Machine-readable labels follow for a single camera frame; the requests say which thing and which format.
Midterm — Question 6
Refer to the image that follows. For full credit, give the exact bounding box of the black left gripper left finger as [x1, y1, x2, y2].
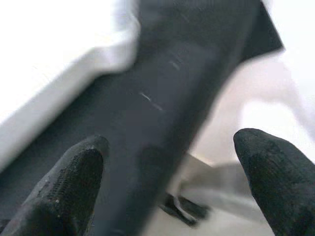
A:
[0, 134, 110, 236]

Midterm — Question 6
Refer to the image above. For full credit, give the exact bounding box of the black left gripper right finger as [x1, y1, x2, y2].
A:
[232, 127, 315, 236]

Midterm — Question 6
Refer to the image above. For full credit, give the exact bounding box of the blurred black object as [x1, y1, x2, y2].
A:
[157, 192, 210, 226]

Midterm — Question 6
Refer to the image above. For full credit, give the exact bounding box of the white plastic table top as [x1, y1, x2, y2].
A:
[0, 0, 142, 170]

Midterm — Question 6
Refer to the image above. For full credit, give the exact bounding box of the black tablecloth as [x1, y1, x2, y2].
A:
[0, 0, 286, 236]

